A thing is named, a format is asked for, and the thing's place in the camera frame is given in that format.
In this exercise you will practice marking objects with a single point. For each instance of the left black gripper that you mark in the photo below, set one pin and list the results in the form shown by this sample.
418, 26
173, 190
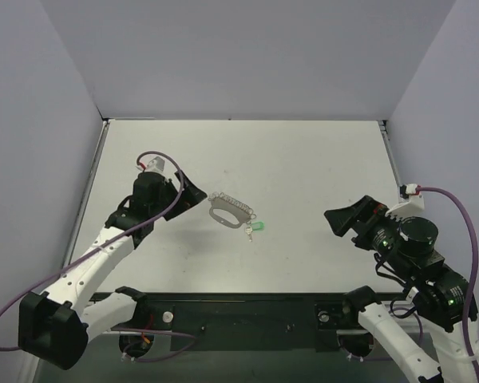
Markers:
174, 195

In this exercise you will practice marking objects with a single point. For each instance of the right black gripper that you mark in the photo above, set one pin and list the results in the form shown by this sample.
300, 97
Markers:
364, 223

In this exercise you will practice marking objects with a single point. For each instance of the metal key holder plate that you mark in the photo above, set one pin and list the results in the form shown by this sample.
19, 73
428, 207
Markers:
241, 212

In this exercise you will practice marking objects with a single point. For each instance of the green key tag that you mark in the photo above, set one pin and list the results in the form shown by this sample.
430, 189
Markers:
257, 226

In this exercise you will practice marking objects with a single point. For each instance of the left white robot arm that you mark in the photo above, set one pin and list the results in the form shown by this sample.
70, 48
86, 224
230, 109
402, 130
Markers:
58, 324

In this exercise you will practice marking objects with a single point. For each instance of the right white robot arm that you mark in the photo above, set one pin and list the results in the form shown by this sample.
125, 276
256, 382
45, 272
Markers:
436, 338

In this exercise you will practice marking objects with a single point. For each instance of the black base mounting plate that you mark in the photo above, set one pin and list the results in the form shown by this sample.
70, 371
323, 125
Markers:
249, 322

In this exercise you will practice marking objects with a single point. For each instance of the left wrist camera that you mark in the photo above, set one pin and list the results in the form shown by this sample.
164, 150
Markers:
156, 164

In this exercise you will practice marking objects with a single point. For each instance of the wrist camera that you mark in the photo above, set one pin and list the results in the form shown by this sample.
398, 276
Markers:
411, 202
156, 164

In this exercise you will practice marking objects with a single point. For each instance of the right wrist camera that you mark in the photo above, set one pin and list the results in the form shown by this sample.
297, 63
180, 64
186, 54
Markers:
411, 202

